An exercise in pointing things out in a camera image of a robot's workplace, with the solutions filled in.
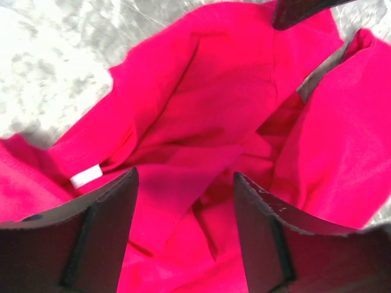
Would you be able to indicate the hot pink t-shirt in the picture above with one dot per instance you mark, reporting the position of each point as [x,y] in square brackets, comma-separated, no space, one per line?
[219,92]

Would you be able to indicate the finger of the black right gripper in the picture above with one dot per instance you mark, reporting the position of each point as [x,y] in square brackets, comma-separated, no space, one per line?
[288,13]

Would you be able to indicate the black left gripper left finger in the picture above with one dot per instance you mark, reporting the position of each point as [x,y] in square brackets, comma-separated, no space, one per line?
[76,247]

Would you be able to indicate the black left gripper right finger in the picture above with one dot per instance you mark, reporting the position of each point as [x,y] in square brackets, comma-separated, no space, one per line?
[285,249]

